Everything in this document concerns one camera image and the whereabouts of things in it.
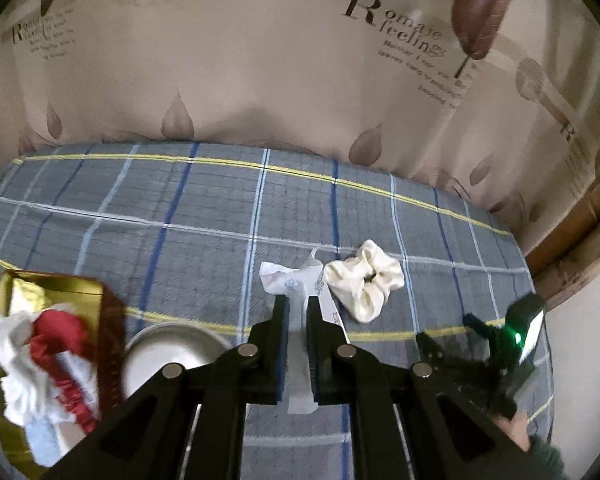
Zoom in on person's right forearm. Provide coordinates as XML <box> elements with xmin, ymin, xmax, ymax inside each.
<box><xmin>522</xmin><ymin>435</ymin><xmax>573</xmax><ymax>480</ymax></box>

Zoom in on red and gold tin box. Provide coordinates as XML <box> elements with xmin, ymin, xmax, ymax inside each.
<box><xmin>0</xmin><ymin>270</ymin><xmax>126</xmax><ymax>478</ymax></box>

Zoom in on cream scrunchie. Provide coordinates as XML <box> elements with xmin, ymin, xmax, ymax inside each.
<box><xmin>322</xmin><ymin>240</ymin><xmax>405</xmax><ymax>323</ymax></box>

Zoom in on white fluffy cloth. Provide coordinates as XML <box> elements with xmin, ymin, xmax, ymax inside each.
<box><xmin>0</xmin><ymin>310</ymin><xmax>61</xmax><ymax>426</ymax></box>

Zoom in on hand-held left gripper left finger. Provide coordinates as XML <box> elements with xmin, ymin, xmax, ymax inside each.
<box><xmin>55</xmin><ymin>294</ymin><xmax>288</xmax><ymax>480</ymax></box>

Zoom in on red scrunchie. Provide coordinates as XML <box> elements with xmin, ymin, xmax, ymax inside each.
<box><xmin>27</xmin><ymin>310</ymin><xmax>101</xmax><ymax>433</ymax></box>

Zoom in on grey plaid bed sheet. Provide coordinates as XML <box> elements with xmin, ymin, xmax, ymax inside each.
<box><xmin>0</xmin><ymin>142</ymin><xmax>553</xmax><ymax>480</ymax></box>

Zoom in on light blue towel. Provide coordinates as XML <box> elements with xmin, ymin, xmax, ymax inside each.
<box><xmin>24</xmin><ymin>415</ymin><xmax>63</xmax><ymax>466</ymax></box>

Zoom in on beige leaf print curtain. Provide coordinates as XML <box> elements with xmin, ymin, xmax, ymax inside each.
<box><xmin>0</xmin><ymin>0</ymin><xmax>600</xmax><ymax>246</ymax></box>

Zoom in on person's right hand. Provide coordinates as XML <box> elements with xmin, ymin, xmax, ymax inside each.
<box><xmin>497</xmin><ymin>407</ymin><xmax>531</xmax><ymax>453</ymax></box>

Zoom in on wooden headboard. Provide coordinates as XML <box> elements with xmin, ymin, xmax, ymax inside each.
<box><xmin>525</xmin><ymin>160</ymin><xmax>600</xmax><ymax>311</ymax></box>

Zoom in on steel bowl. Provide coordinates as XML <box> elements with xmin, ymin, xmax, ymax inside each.
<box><xmin>122</xmin><ymin>322</ymin><xmax>233</xmax><ymax>411</ymax></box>

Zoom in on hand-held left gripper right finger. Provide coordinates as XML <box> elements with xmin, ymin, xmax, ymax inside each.
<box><xmin>306</xmin><ymin>296</ymin><xmax>531</xmax><ymax>480</ymax></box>

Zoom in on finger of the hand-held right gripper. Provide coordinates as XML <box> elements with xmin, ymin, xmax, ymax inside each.
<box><xmin>416</xmin><ymin>331</ymin><xmax>491</xmax><ymax>401</ymax></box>
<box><xmin>462</xmin><ymin>312</ymin><xmax>506</xmax><ymax>356</ymax></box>

